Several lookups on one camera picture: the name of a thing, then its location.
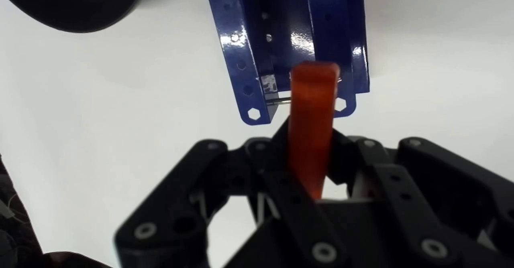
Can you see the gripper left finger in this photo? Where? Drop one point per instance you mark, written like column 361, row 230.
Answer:
column 168, row 204

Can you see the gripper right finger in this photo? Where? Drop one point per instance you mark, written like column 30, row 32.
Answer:
column 437, row 187

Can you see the black bowl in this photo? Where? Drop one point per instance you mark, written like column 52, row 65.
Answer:
column 76, row 1

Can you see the blue perforated metal bracket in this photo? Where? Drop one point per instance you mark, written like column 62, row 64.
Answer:
column 281, row 39

